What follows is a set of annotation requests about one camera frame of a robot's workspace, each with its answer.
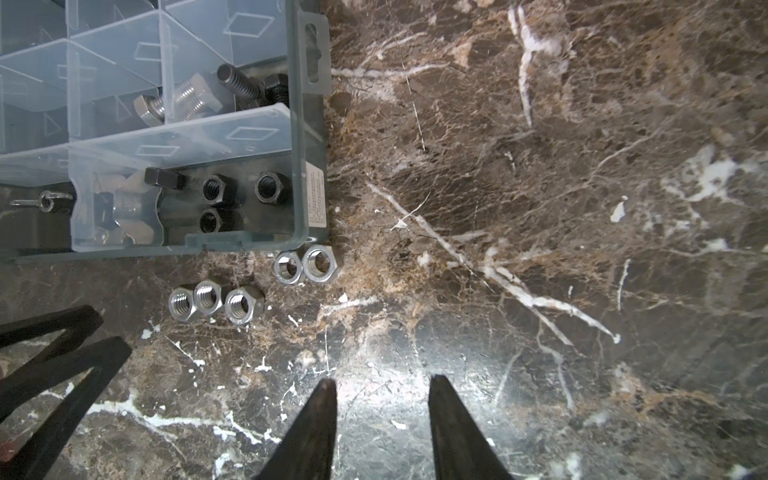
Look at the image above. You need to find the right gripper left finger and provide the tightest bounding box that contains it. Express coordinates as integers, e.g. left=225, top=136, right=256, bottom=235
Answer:
left=255, top=378, right=337, bottom=479

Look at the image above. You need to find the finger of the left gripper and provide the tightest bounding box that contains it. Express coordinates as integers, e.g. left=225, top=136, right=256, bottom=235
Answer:
left=1, top=305, right=103, bottom=360
left=0, top=335, right=133, bottom=480

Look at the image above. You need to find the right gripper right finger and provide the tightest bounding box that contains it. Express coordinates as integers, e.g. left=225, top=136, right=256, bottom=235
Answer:
left=428, top=375, right=513, bottom=479

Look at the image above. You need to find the silver hex nut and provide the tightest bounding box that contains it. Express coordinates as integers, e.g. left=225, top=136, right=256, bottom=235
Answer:
left=224, top=286, right=265, bottom=326
left=193, top=279, right=225, bottom=317
left=167, top=287, right=200, bottom=323
left=273, top=251, right=304, bottom=285
left=302, top=244, right=340, bottom=283

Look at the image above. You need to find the silver wing nut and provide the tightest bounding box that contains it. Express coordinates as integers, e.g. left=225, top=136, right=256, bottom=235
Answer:
left=94, top=180, right=163, bottom=246
left=9, top=190, right=76, bottom=215

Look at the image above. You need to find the black hex nut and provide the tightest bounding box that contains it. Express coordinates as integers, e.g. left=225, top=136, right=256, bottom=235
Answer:
left=254, top=171, right=292, bottom=205
left=198, top=208, right=237, bottom=234
left=202, top=174, right=238, bottom=207

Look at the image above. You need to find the black hex bolt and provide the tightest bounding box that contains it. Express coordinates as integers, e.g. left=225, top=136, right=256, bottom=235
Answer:
left=216, top=63, right=263, bottom=103
left=264, top=73, right=290, bottom=107
left=144, top=167, right=187, bottom=190

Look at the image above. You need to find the silver hex bolt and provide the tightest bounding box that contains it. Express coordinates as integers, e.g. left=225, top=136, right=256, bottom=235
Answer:
left=133, top=74, right=224, bottom=127

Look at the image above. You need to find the clear grey compartment organizer box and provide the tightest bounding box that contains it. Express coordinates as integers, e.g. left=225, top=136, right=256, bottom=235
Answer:
left=1, top=1, right=331, bottom=262

